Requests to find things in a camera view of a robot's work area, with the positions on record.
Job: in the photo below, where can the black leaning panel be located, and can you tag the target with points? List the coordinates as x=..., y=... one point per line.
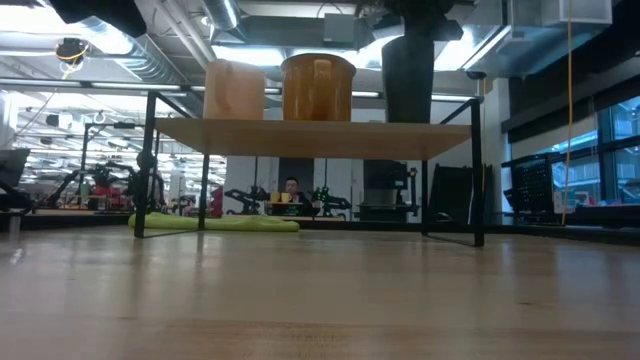
x=452, y=192

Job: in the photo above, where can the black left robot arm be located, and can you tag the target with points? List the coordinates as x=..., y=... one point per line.
x=100, y=12

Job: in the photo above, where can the black ceiling-hung device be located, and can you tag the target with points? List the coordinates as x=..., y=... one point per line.
x=71, y=50

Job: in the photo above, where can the black green background robot arm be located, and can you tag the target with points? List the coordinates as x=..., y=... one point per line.
x=330, y=200

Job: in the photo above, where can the peach ceramic mug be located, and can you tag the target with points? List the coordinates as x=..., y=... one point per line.
x=235, y=90

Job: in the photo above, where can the black chair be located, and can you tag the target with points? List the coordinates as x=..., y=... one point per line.
x=12, y=170

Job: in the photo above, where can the black background robot arm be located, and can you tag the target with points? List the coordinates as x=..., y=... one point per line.
x=247, y=197

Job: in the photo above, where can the amber translucent cup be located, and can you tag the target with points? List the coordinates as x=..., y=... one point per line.
x=317, y=90

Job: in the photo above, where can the wooden shelf with black frame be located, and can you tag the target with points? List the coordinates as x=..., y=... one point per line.
x=310, y=140

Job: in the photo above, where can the green microfibre cloth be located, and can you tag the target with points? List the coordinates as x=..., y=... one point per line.
x=225, y=223

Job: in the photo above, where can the black background cabinet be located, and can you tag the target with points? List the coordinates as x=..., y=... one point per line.
x=387, y=185

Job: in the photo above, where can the black table frame rails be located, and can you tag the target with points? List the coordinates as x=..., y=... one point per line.
x=550, y=231

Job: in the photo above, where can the yellow background cup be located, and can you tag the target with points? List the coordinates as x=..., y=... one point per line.
x=275, y=197
x=286, y=197

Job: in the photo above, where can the black perforated crate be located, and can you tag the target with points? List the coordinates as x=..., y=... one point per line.
x=532, y=187

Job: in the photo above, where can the black cup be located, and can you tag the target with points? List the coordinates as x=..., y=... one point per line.
x=407, y=85

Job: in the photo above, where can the large silver ceiling duct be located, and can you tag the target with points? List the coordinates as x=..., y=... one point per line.
x=540, y=35

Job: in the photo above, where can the silver round ceiling duct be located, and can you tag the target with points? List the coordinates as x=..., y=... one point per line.
x=222, y=12

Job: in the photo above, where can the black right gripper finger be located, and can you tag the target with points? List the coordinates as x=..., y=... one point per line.
x=447, y=31
x=419, y=27

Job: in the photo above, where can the background robot rig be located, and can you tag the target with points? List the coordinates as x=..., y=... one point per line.
x=102, y=175

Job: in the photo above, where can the grey ceiling box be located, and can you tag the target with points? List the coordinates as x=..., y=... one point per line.
x=339, y=27

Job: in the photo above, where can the person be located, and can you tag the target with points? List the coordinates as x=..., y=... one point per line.
x=291, y=185

